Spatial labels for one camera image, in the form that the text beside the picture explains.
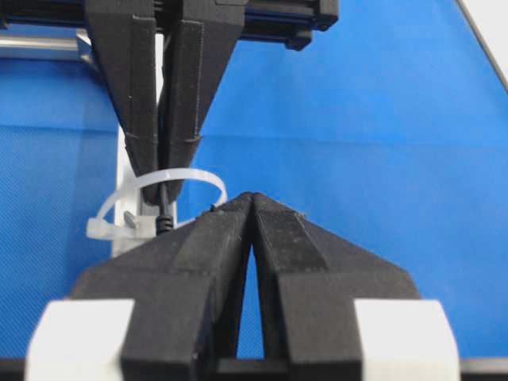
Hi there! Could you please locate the left gripper black opposite finger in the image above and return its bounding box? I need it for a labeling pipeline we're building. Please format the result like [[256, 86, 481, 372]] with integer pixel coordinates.
[[83, 0, 166, 207]]

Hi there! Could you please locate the aluminium extrusion frame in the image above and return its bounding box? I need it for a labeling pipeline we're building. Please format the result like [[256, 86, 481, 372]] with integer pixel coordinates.
[[1, 1, 507, 87]]

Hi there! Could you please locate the thin black wire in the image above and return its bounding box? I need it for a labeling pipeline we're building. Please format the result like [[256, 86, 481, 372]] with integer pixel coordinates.
[[157, 31, 175, 235]]

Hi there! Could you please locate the white zip tie loop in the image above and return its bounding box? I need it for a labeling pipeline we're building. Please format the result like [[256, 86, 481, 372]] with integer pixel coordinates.
[[87, 168, 228, 241]]

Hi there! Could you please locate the blue cloth mat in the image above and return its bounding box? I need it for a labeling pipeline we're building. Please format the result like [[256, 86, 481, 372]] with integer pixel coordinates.
[[1, 1, 507, 357]]

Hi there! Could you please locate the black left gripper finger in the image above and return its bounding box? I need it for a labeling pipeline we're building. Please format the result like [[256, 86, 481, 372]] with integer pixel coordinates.
[[71, 192, 252, 380], [252, 194, 421, 380]]

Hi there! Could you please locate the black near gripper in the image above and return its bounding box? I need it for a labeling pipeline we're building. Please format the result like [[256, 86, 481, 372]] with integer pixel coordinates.
[[0, 0, 341, 202]]

